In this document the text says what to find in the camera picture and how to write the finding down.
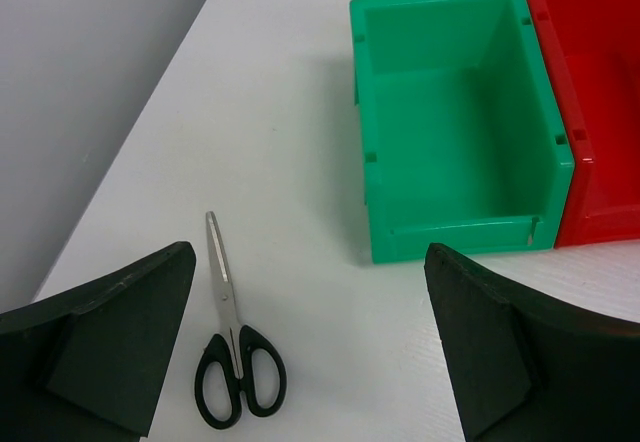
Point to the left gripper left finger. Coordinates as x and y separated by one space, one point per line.
89 363

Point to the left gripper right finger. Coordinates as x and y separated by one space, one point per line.
525 366

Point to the green plastic bin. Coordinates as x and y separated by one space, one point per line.
463 142

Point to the red plastic bin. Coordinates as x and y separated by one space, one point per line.
591 52

